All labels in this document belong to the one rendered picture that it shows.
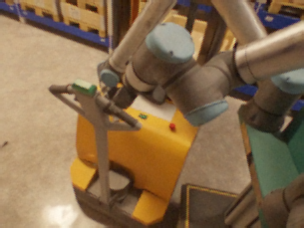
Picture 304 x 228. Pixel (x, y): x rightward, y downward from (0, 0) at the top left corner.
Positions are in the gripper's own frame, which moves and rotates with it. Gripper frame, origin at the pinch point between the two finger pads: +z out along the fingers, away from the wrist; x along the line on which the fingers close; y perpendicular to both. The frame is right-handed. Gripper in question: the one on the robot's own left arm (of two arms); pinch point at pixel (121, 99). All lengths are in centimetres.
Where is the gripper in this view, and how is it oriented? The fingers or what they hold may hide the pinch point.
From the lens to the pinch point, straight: 71.0
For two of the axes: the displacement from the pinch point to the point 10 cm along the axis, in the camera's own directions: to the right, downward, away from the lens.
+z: -4.4, 2.8, 8.6
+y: -7.9, -5.8, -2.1
